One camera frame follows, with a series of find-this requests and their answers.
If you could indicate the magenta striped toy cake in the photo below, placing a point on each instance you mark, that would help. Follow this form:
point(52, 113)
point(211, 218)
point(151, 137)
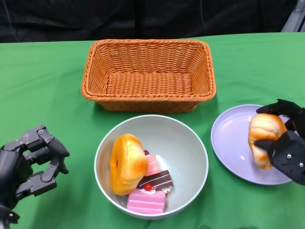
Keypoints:
point(145, 201)

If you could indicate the striped crescent toy bread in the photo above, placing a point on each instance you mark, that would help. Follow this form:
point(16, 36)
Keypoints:
point(264, 128)

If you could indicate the green tablecloth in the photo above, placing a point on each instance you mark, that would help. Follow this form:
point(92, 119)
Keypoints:
point(47, 95)

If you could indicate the grey aluminium frame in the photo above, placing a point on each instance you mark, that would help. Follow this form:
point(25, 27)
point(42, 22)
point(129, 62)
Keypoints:
point(294, 16)

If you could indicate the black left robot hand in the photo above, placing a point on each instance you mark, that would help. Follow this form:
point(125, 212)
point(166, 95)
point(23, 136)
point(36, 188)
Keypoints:
point(12, 171)

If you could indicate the chocolate toy cake slice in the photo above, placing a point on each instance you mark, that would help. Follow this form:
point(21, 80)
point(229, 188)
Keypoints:
point(159, 179)

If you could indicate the black backdrop curtain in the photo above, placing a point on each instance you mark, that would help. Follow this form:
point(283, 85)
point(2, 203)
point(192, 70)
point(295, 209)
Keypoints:
point(143, 19)

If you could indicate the pale grey-green bowl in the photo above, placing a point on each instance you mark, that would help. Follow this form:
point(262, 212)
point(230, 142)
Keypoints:
point(181, 148)

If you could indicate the lilac plate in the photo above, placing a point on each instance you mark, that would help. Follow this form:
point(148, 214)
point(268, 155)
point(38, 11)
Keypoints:
point(231, 133)

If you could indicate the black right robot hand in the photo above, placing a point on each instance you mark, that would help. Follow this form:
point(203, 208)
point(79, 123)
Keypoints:
point(290, 157)

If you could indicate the light pink cherry cake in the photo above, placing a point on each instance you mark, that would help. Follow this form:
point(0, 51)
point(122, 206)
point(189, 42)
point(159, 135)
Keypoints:
point(152, 164)

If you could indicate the orange wicker basket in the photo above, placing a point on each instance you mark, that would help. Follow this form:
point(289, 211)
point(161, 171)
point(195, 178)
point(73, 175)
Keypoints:
point(147, 83)

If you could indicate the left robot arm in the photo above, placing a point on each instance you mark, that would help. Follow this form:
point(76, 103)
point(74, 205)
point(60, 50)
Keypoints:
point(7, 215)

